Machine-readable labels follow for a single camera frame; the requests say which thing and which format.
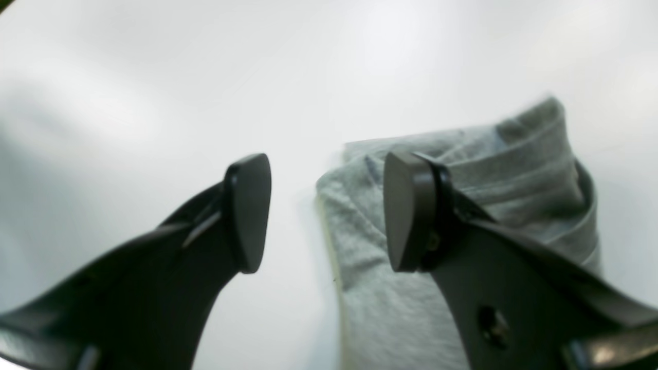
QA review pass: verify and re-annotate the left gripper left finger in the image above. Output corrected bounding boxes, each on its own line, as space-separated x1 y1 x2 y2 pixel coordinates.
2 154 272 369

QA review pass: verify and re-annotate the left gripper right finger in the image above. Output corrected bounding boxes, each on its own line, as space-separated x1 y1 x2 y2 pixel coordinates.
383 152 657 369

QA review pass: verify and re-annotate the heather grey T-shirt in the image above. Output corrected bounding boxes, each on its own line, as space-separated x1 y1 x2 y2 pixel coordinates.
317 97 602 369

